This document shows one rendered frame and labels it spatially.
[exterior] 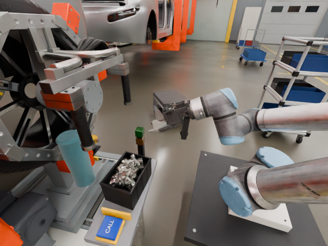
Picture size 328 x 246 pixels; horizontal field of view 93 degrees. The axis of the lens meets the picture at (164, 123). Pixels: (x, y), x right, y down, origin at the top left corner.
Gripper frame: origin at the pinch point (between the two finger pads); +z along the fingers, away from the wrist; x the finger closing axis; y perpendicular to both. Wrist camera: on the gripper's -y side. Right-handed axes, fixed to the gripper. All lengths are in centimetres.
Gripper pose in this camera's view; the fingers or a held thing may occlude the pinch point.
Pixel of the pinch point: (152, 127)
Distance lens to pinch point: 73.4
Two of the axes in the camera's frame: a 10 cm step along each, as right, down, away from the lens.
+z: -9.1, 2.9, 3.1
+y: -4.1, -7.9, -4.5
